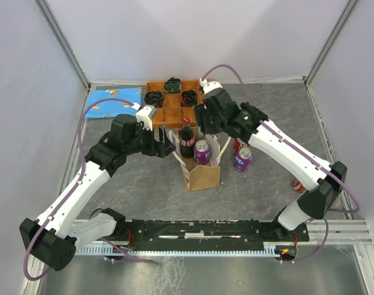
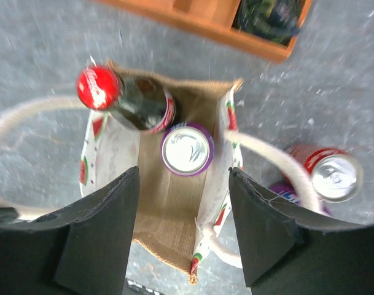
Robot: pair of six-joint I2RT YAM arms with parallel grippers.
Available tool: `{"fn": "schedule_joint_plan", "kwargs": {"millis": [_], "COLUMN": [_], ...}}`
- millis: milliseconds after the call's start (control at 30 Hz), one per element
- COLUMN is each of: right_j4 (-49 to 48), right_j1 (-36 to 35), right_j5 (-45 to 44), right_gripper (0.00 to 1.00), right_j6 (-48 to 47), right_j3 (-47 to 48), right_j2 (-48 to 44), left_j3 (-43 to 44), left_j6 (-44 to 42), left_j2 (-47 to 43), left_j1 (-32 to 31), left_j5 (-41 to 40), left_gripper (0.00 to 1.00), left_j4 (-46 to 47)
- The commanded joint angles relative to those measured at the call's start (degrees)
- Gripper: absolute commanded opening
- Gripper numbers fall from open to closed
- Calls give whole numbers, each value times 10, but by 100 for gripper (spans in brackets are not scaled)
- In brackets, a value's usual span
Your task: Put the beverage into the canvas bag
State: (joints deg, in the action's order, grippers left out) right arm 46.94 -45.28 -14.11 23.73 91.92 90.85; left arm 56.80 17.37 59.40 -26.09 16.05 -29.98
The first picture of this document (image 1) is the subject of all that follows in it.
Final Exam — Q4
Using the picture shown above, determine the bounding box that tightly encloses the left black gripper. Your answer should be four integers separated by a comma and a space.
124, 122, 176, 158

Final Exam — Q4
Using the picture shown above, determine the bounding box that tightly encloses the glass cola bottle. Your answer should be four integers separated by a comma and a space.
179, 117, 195, 159

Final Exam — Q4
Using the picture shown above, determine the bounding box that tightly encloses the red cola can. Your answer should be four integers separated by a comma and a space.
233, 138, 249, 155
292, 178, 306, 194

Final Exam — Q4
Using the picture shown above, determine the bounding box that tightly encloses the purple fanta can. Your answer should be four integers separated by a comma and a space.
193, 140, 211, 165
233, 146, 253, 172

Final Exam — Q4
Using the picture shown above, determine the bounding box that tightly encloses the burlap canvas watermelon bag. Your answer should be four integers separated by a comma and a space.
167, 127, 232, 192

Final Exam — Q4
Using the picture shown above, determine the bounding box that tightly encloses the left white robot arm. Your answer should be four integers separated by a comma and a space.
19, 114, 175, 271

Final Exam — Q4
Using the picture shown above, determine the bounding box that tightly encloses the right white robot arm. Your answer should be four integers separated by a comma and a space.
193, 82, 347, 240

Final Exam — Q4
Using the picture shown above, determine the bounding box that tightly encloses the wooden compartment tray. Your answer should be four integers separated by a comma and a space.
146, 80, 203, 128

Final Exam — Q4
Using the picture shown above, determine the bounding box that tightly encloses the rolled dark belt centre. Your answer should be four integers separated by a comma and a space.
181, 90, 198, 107

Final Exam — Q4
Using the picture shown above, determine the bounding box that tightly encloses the rolled dark belt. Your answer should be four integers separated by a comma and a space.
163, 77, 182, 94
144, 91, 165, 108
181, 90, 198, 107

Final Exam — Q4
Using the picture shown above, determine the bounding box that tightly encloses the rolled dark belt left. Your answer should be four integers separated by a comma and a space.
144, 91, 165, 108

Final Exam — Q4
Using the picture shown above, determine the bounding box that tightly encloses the rolled dark belt top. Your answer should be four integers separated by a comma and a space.
163, 77, 182, 94

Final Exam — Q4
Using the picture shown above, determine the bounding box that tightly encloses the blue patterned cloth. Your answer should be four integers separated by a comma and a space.
85, 87, 143, 119

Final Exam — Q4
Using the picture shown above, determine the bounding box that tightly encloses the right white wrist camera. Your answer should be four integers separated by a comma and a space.
199, 79, 223, 95

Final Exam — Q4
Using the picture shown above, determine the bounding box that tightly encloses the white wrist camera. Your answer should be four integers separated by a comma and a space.
132, 103, 157, 131
199, 79, 223, 95

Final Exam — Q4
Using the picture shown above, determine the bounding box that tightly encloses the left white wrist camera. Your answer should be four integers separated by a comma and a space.
132, 103, 157, 131

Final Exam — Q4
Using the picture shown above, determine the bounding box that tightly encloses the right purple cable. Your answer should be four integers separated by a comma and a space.
201, 64, 361, 264

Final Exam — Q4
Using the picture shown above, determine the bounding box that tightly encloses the purple cable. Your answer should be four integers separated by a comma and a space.
201, 64, 361, 264
22, 98, 158, 281

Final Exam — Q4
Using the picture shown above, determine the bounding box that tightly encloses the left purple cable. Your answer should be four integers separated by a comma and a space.
22, 98, 158, 281

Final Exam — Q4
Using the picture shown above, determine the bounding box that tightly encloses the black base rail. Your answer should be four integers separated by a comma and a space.
97, 208, 310, 251

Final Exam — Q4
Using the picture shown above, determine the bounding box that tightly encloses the white slotted cable duct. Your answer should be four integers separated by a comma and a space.
76, 242, 290, 259

